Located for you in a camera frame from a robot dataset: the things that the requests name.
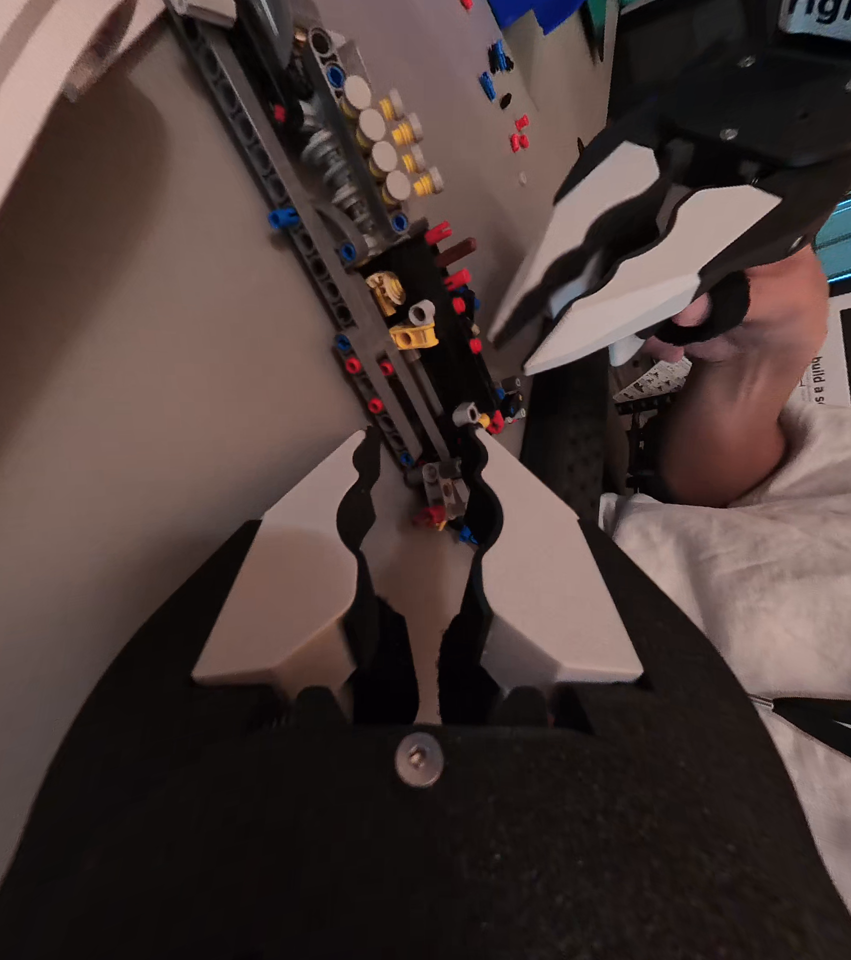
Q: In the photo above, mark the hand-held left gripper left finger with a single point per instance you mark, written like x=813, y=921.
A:
x=275, y=600

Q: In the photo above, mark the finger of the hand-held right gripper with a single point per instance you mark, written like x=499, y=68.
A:
x=658, y=285
x=590, y=195

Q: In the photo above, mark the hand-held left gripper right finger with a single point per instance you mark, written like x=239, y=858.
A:
x=560, y=600

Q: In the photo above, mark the lego chassis assembly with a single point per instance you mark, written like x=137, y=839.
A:
x=410, y=270

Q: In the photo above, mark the person's right forearm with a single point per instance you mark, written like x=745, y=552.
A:
x=725, y=442

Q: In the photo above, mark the scattered small lego pins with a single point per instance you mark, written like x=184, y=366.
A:
x=521, y=141

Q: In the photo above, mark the person's right hand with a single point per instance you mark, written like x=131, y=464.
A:
x=778, y=315

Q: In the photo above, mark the black perforated panel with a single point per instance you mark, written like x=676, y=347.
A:
x=568, y=450

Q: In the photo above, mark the blue storage bin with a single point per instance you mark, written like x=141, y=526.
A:
x=538, y=11

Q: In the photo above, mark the person in white shirt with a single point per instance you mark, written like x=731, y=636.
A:
x=770, y=600

